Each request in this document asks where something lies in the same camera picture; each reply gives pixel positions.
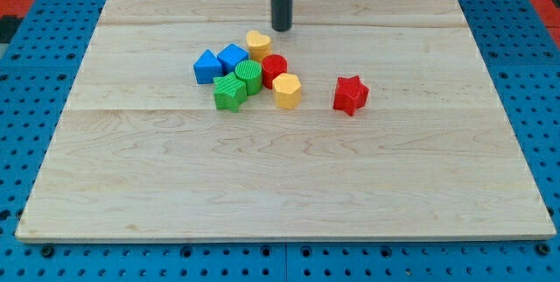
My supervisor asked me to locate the yellow heart block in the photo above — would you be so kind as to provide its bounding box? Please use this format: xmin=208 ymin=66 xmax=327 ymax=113
xmin=246 ymin=31 xmax=272 ymax=62

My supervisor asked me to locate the yellow hexagon block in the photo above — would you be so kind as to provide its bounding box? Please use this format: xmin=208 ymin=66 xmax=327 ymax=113
xmin=272 ymin=73 xmax=302 ymax=109

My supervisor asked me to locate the green star block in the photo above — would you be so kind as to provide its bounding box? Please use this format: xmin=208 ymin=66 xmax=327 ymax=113
xmin=213 ymin=73 xmax=248 ymax=113

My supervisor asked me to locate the red cylinder block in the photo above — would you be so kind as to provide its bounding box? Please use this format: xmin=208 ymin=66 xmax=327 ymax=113
xmin=262 ymin=54 xmax=288 ymax=89

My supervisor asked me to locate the green cylinder block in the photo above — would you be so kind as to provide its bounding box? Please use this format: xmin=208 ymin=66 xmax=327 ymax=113
xmin=234 ymin=60 xmax=263 ymax=95

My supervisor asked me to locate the red star block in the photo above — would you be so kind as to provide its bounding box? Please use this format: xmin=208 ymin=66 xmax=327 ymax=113
xmin=333 ymin=75 xmax=369 ymax=116

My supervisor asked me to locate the blue cube block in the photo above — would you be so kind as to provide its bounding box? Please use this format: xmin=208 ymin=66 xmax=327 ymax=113
xmin=217 ymin=44 xmax=249 ymax=75

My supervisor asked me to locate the blue triangle block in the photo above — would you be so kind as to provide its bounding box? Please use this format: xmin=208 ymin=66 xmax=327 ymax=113
xmin=193 ymin=49 xmax=223 ymax=84

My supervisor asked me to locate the light wooden board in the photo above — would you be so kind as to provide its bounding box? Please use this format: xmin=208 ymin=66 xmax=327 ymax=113
xmin=16 ymin=0 xmax=557 ymax=243

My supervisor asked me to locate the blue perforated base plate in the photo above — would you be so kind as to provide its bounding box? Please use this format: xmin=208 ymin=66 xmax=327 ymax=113
xmin=1 ymin=0 xmax=559 ymax=281

